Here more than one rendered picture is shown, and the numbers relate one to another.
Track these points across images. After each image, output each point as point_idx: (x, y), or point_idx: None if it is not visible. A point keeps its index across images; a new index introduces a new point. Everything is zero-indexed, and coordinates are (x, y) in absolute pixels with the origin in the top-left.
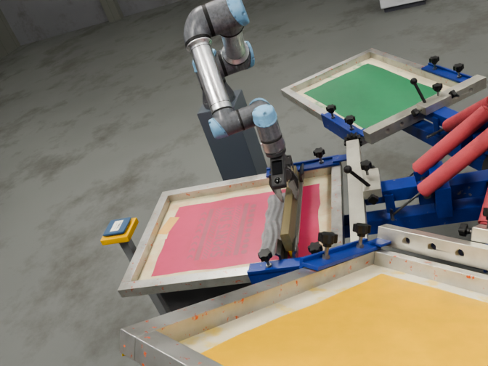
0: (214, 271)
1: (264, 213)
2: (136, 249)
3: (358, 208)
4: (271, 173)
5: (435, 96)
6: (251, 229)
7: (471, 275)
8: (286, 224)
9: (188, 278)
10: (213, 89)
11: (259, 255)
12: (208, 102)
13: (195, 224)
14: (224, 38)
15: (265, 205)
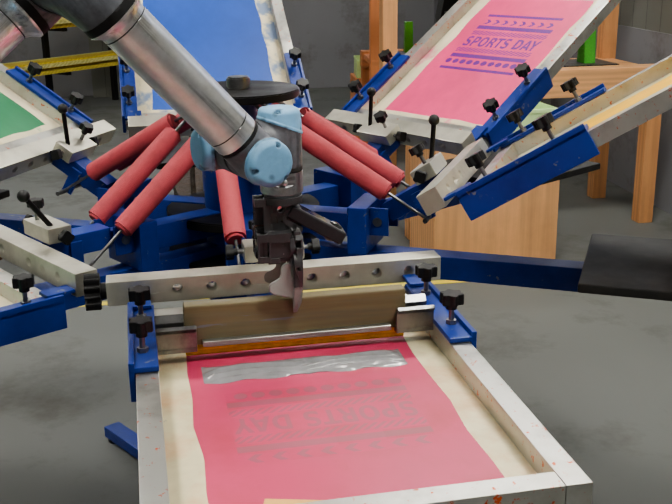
0: (478, 372)
1: (273, 379)
2: (439, 499)
3: (326, 260)
4: (324, 221)
5: (36, 221)
6: (324, 384)
7: (495, 165)
8: (378, 286)
9: (507, 395)
10: (223, 88)
11: (460, 295)
12: (235, 113)
13: (299, 461)
14: (2, 49)
15: (244, 382)
